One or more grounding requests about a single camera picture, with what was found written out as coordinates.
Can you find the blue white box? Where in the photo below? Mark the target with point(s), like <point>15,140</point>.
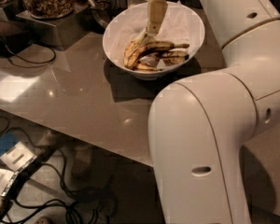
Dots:
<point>14,153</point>

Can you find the bottom front banana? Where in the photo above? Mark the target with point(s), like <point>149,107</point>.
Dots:
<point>145,67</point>

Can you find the left curved banana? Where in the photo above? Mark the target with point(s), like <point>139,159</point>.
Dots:
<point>135,44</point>

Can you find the grey metal stand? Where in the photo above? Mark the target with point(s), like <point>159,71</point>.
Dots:
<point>61,33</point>

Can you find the white paper liner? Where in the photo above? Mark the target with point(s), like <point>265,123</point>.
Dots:
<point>129,24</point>

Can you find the dark appliance on left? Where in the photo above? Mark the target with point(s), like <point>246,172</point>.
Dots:
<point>14,37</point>

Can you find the long top banana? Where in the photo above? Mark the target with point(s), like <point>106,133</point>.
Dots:
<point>150,47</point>

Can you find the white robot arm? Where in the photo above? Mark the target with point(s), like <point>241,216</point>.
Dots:
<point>197,125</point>

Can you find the black wire cup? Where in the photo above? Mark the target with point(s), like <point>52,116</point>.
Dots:
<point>117,6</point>

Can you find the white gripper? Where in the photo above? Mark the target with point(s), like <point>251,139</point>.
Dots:
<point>156,11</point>

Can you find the right spotted banana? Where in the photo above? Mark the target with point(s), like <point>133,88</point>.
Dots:
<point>174,57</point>

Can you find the white bowl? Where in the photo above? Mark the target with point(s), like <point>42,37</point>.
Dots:
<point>196,38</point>

